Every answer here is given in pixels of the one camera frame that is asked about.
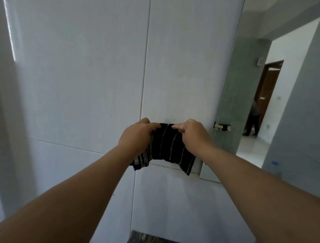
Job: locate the person's right hand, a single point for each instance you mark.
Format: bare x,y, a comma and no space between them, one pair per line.
195,137

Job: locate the person's left hand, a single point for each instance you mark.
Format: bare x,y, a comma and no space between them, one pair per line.
136,140

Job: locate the black striped cloth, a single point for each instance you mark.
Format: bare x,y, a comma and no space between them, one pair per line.
167,147

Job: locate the rectangular wall mirror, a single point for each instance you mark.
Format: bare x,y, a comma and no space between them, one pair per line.
250,100

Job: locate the person's right forearm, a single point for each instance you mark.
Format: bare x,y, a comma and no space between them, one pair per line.
262,200

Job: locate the person's left forearm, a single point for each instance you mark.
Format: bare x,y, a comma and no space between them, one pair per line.
62,200

